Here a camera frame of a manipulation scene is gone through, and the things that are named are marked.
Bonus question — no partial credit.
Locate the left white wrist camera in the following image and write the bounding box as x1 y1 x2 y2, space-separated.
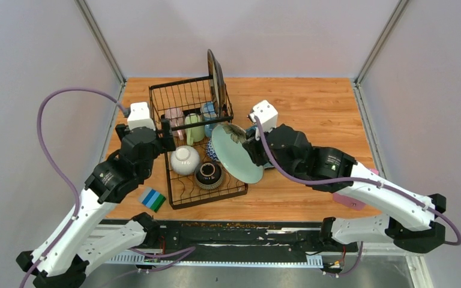
127 101 156 131

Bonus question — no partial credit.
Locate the blue butterfly mug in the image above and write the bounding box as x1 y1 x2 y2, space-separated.
201 101 218 138

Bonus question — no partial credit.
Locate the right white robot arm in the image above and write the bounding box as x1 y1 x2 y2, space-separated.
241 124 446 254

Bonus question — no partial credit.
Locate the white ribbed bowl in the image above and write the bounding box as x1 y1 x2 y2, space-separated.
170 145 201 176

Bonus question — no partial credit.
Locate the black rimmed white plate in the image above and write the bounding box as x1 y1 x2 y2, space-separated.
207 49 226 116

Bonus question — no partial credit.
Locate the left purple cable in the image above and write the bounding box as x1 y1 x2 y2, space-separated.
17 87 197 288

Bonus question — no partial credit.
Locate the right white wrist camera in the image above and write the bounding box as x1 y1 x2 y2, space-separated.
246 100 279 140

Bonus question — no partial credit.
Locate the purple cable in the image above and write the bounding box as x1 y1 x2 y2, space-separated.
253 115 461 278
17 87 197 288

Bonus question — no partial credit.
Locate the white black bowl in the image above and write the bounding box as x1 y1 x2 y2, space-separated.
206 140 220 162

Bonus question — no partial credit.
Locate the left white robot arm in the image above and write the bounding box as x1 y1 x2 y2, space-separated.
16 119 176 287

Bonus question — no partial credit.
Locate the blue green striped sponge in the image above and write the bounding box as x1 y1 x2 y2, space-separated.
138 187 166 212

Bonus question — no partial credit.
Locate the light blue scalloped plate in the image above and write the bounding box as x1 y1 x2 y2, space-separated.
211 123 264 184

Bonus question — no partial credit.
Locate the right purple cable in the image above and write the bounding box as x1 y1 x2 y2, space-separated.
253 115 461 278

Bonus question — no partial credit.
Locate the light green mug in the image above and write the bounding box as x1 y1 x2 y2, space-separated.
184 113 205 146

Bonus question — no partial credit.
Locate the dark brown speckled bowl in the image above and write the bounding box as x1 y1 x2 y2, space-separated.
194 161 224 190

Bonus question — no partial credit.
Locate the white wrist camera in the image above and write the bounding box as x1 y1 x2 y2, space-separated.
246 100 279 140
127 101 156 131

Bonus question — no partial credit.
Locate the black wire dish rack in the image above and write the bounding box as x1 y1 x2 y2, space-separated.
149 76 249 209

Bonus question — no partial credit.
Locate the pink ceramic mug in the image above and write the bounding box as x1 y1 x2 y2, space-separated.
165 107 185 140

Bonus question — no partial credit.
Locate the pink box with mirror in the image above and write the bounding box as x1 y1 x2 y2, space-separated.
332 192 366 211

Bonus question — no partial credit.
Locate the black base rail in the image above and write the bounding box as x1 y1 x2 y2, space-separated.
107 220 358 268

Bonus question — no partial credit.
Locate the dark teal scalloped plate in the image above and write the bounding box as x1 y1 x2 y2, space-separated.
246 125 275 170

